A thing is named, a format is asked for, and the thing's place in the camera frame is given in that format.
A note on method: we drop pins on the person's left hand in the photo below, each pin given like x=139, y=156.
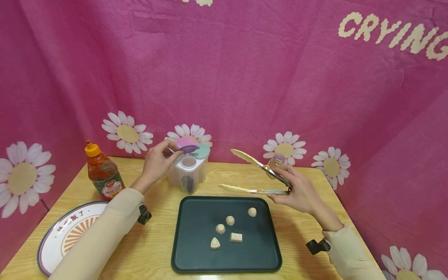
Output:
x=154, y=163

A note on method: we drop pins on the person's left forearm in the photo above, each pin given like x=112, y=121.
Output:
x=101, y=237

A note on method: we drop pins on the sauce bottle with orange cap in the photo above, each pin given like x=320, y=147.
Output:
x=104, y=175

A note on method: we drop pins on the metal tongs with beige tips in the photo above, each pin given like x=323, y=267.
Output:
x=257, y=163

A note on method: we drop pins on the black wrist band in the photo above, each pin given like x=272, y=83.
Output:
x=317, y=246
x=144, y=214

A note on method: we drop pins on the person's right thumb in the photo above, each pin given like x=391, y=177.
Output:
x=287, y=172

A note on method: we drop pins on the person's left index finger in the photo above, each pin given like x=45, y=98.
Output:
x=164, y=144

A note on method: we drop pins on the beige rectangular food block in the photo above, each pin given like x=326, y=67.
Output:
x=236, y=237

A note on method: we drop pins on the dark green tray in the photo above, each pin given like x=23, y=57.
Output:
x=199, y=249

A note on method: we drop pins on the person's right fingers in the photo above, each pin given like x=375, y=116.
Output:
x=279, y=198

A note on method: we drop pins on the beige triangular food piece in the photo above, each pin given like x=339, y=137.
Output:
x=215, y=244

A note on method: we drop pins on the clear seasoning box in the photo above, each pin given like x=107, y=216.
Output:
x=190, y=171

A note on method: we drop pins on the person's right hand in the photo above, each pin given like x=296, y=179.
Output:
x=302, y=194

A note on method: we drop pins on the small glass jar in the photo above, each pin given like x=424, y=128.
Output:
x=279, y=158

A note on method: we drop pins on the person's right forearm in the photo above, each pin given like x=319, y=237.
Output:
x=344, y=249

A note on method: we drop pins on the round beige dumpling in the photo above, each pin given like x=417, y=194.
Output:
x=220, y=228
x=252, y=212
x=230, y=220

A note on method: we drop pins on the person's left thumb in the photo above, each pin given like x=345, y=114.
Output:
x=173, y=155

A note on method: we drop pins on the white plate with orange sunburst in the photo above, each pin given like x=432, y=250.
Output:
x=64, y=233

